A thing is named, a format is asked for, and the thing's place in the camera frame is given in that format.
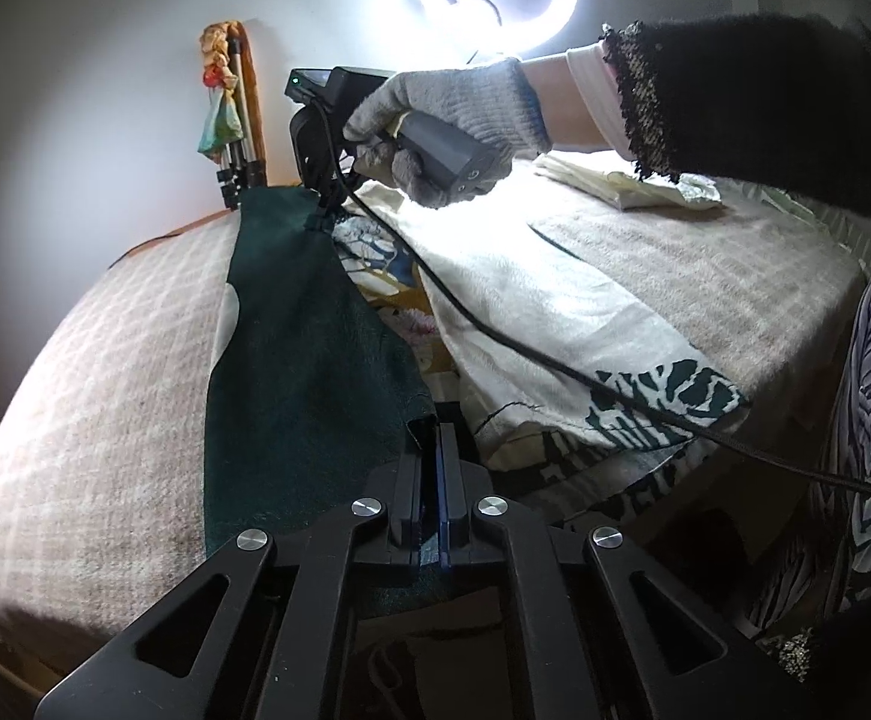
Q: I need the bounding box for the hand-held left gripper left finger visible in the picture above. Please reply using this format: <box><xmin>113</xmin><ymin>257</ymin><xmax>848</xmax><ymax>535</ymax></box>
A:
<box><xmin>34</xmin><ymin>420</ymin><xmax>426</xmax><ymax>720</ymax></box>

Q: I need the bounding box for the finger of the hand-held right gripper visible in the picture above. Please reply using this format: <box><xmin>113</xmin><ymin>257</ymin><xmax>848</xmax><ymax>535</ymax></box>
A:
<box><xmin>303</xmin><ymin>178</ymin><xmax>348</xmax><ymax>235</ymax></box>

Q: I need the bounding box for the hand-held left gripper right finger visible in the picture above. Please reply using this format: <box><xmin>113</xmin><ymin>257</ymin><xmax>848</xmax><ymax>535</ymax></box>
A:
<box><xmin>437</xmin><ymin>420</ymin><xmax>819</xmax><ymax>720</ymax></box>

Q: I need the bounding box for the dark green cloth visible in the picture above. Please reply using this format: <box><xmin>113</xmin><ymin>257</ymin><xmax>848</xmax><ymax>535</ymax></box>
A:
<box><xmin>202</xmin><ymin>186</ymin><xmax>513</xmax><ymax>620</ymax></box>

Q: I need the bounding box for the person's right forearm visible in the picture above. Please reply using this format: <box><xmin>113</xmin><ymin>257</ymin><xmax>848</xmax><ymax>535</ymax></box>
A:
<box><xmin>521</xmin><ymin>11</ymin><xmax>871</xmax><ymax>232</ymax></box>

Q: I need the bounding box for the person's right hand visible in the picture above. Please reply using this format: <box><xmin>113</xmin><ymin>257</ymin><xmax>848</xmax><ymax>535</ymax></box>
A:
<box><xmin>343</xmin><ymin>56</ymin><xmax>553</xmax><ymax>210</ymax></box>

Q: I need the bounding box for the folded tripod with colourful cloth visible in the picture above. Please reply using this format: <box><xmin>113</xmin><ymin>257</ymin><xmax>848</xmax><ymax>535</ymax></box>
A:
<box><xmin>195</xmin><ymin>19</ymin><xmax>268</xmax><ymax>212</ymax></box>

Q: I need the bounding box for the yellow floral cloth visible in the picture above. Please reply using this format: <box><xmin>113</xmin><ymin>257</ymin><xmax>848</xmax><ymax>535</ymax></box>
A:
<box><xmin>351</xmin><ymin>270</ymin><xmax>460</xmax><ymax>395</ymax></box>

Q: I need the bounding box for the cream cloth with teal print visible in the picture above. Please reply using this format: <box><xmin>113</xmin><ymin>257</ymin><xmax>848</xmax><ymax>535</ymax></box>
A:
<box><xmin>330</xmin><ymin>178</ymin><xmax>753</xmax><ymax>492</ymax></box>

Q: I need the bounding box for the beige checkered blanket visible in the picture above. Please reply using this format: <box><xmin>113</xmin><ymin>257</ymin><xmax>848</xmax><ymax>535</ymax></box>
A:
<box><xmin>0</xmin><ymin>161</ymin><xmax>870</xmax><ymax>683</ymax></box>

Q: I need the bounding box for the folded white cloth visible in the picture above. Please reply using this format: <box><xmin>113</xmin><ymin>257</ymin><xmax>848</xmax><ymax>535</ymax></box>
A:
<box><xmin>534</xmin><ymin>152</ymin><xmax>723</xmax><ymax>212</ymax></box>

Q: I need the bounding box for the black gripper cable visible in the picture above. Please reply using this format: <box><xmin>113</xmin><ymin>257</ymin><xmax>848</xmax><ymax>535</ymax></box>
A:
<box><xmin>307</xmin><ymin>101</ymin><xmax>871</xmax><ymax>524</ymax></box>

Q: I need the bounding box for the white ring light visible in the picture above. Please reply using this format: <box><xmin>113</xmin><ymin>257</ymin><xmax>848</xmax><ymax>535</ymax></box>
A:
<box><xmin>411</xmin><ymin>0</ymin><xmax>580</xmax><ymax>62</ymax></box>

